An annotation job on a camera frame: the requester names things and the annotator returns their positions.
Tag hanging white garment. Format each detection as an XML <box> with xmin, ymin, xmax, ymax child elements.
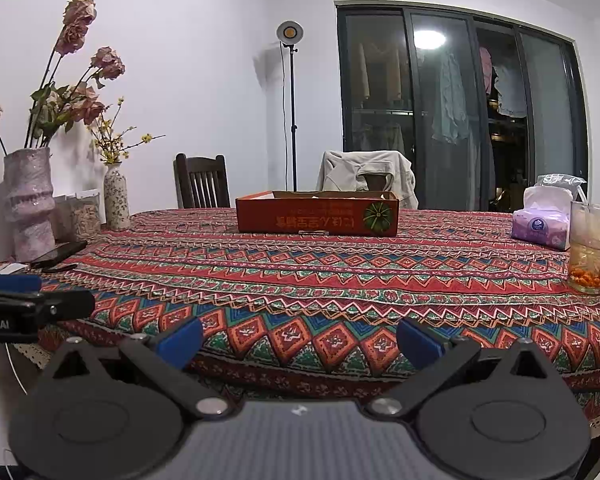
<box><xmin>491</xmin><ymin>61</ymin><xmax>529</xmax><ymax>117</ymax></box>

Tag dried pink roses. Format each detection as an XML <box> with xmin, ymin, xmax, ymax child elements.
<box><xmin>0</xmin><ymin>0</ymin><xmax>127</xmax><ymax>161</ymax></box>

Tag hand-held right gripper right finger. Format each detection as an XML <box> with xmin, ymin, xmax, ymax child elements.
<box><xmin>365</xmin><ymin>317</ymin><xmax>557</xmax><ymax>419</ymax></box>

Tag studio light on stand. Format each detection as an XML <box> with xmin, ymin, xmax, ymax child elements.
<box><xmin>276</xmin><ymin>20</ymin><xmax>303</xmax><ymax>194</ymax></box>

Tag chair with beige jacket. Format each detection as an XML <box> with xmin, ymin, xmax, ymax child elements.
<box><xmin>315</xmin><ymin>149</ymin><xmax>420</xmax><ymax>210</ymax></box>

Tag sliding glass door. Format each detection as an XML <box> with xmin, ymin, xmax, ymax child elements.
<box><xmin>335</xmin><ymin>2</ymin><xmax>589</xmax><ymax>214</ymax></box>

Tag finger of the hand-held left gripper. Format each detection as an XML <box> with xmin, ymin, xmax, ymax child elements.
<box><xmin>0</xmin><ymin>272</ymin><xmax>44</xmax><ymax>295</ymax></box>

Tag orange cardboard box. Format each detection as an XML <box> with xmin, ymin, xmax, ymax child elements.
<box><xmin>235</xmin><ymin>190</ymin><xmax>400</xmax><ymax>238</ymax></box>

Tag yellow flower sprigs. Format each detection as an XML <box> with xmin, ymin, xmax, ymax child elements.
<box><xmin>86</xmin><ymin>97</ymin><xmax>167</xmax><ymax>167</ymax></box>

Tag glass cup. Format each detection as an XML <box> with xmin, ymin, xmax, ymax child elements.
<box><xmin>565</xmin><ymin>200</ymin><xmax>600</xmax><ymax>295</ymax></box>

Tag clear plastic bag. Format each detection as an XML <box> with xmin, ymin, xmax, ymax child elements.
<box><xmin>534</xmin><ymin>173</ymin><xmax>589</xmax><ymax>202</ymax></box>

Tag large pink ceramic vase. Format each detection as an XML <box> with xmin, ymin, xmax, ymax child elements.
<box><xmin>2</xmin><ymin>147</ymin><xmax>57</xmax><ymax>264</ymax></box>

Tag glass storage jar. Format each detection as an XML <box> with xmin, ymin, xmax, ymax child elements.
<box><xmin>54</xmin><ymin>189</ymin><xmax>104</xmax><ymax>242</ymax></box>

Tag small floral vase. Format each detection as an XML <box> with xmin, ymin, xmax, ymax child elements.
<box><xmin>103</xmin><ymin>162</ymin><xmax>131</xmax><ymax>232</ymax></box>

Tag hanging pale blue shirt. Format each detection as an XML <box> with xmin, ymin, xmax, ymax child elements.
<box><xmin>431</xmin><ymin>51</ymin><xmax>470</xmax><ymax>144</ymax></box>

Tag purple tissue pack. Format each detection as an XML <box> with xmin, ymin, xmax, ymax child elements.
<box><xmin>510</xmin><ymin>186</ymin><xmax>574</xmax><ymax>252</ymax></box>

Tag patterned red tablecloth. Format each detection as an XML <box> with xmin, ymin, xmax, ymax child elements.
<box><xmin>0</xmin><ymin>206</ymin><xmax>600</xmax><ymax>432</ymax></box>

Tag jacket-draped wooden chair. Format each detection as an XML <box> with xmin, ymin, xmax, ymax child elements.
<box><xmin>359</xmin><ymin>174</ymin><xmax>397</xmax><ymax>194</ymax></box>

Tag white cable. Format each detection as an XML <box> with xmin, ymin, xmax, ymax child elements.
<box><xmin>0</xmin><ymin>344</ymin><xmax>32</xmax><ymax>467</ymax></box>

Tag black smartphone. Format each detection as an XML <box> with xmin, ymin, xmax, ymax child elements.
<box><xmin>29</xmin><ymin>240</ymin><xmax>89</xmax><ymax>269</ymax></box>

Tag dark wooden chair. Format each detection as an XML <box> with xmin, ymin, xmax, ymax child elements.
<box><xmin>173</xmin><ymin>153</ymin><xmax>231</xmax><ymax>210</ymax></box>

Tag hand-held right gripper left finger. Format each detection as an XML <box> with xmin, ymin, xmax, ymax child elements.
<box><xmin>45</xmin><ymin>317</ymin><xmax>236</xmax><ymax>419</ymax></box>

